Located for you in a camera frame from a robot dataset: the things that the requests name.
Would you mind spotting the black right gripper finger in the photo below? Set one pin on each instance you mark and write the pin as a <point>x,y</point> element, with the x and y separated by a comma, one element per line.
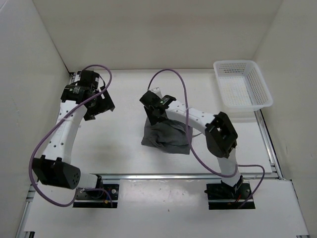
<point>161,115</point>
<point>152,119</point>

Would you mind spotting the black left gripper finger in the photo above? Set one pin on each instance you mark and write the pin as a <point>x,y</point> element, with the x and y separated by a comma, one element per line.
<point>106,103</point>
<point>90,116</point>

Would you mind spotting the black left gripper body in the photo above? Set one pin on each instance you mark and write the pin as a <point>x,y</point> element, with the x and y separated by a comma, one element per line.
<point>96,106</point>

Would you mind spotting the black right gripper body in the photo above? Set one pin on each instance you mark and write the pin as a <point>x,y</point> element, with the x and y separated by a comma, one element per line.
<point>150,114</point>

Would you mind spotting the grey drawstring shorts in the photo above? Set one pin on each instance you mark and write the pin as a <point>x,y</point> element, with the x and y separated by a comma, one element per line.
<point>168,136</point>

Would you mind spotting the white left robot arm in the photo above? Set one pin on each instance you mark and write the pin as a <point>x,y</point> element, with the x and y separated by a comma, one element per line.
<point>54,167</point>

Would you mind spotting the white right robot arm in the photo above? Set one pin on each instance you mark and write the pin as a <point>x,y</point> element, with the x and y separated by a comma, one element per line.
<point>221,136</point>

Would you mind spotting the white perforated plastic basket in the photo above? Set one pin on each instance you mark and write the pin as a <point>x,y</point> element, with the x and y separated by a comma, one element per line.
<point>242,87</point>

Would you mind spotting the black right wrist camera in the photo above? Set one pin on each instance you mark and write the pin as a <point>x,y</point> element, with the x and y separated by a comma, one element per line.
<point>151,97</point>

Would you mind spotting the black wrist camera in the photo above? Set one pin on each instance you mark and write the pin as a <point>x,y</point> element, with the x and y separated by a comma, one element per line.
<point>89,79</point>
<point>151,97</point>

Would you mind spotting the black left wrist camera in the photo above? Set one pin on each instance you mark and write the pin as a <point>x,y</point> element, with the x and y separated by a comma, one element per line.
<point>89,79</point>

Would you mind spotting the front aluminium frame rail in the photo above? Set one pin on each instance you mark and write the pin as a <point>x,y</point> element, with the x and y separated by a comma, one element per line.
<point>181,176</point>

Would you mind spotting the aluminium frame rail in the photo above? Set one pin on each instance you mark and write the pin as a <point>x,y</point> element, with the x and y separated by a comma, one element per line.
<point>276,202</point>
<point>181,176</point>
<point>38,110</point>

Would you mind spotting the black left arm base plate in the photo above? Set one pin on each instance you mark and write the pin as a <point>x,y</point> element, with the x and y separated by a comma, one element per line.
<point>98,199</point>

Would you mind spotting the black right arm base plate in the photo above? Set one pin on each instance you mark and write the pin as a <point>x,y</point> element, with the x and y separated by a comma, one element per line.
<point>218,199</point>

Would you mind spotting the right aluminium frame rail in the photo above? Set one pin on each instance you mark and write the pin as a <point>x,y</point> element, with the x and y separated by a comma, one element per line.
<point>276,202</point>

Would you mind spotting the left aluminium frame rail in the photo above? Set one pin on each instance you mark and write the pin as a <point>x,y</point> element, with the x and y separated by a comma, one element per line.
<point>38,110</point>

